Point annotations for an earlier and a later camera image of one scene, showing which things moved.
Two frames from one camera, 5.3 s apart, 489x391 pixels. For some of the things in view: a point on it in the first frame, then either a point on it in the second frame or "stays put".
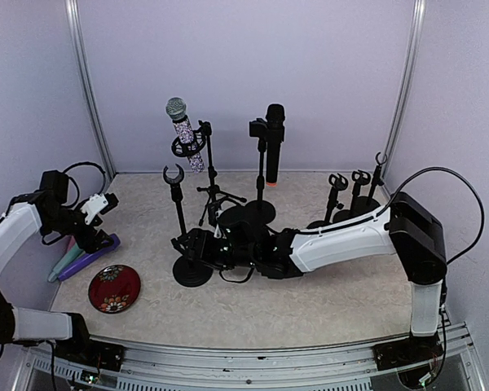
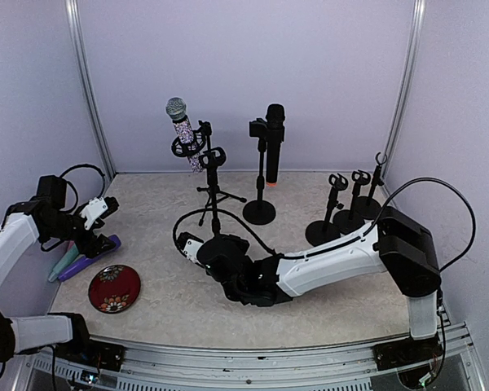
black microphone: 275,126 stays put
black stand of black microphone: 259,212 stays put
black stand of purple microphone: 187,273 → 213,159
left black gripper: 93,243 stays put
